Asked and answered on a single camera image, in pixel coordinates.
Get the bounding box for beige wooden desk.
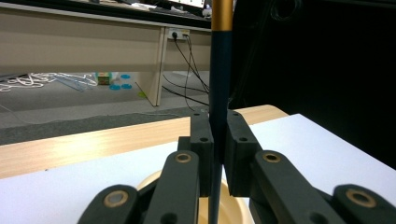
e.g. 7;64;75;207
0;1;213;107

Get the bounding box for cream ringed brush holder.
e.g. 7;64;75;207
135;169;256;224

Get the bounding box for monitor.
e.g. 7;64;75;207
169;0;207;9

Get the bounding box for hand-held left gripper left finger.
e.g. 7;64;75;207
177;111;215;198

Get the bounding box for thin dark-handled makeup brush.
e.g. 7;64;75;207
207;0;234;224

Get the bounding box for small green box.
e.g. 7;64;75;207
95;71;113;86

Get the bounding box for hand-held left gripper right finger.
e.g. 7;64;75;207
224;108;262;198

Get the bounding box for white wall socket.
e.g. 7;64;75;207
167;27;191;41

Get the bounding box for black curtain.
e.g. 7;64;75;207
232;0;396;171

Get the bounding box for white cable pile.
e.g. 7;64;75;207
0;72;98;93

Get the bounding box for white table sheet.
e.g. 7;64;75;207
0;113;396;224

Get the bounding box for black socket cables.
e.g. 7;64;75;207
162;32;211;111

